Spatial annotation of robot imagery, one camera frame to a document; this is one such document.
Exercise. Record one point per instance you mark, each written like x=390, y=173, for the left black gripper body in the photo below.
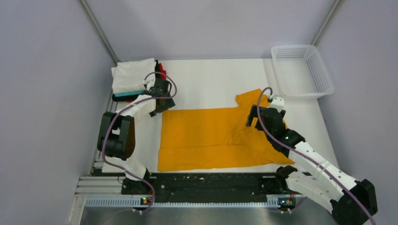
x=168, y=103

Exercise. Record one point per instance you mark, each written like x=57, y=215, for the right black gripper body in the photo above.
x=253, y=114

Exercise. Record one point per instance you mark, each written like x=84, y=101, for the yellow t-shirt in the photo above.
x=214, y=138

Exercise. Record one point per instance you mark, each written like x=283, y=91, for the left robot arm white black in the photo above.
x=117, y=134

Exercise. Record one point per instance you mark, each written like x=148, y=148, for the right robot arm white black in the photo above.
x=348, y=200

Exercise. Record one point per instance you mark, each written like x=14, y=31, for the red folded t-shirt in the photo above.
x=161, y=69

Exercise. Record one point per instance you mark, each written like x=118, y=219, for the black folded t-shirt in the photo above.
x=128, y=78

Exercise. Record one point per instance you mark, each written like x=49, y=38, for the teal folded t-shirt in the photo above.
x=129, y=93

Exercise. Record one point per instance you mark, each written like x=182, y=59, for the white plastic basket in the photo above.
x=300, y=72

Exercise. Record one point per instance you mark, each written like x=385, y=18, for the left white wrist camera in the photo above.
x=148, y=84

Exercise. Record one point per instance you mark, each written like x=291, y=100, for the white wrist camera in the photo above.
x=148, y=84
x=277, y=102

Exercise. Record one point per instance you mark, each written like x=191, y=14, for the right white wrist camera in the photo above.
x=277, y=102

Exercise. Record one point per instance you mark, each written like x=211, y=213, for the left aluminium frame rail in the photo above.
x=97, y=160

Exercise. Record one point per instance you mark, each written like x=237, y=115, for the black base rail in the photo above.
x=208, y=187

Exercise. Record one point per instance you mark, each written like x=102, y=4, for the left corner aluminium post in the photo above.
x=98, y=30

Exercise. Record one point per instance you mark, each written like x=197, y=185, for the corner aluminium post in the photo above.
x=98, y=30
x=327, y=21

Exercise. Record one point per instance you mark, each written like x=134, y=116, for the white slotted cable duct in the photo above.
x=137, y=202

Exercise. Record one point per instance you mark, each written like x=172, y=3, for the right corner aluminium post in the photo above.
x=327, y=21

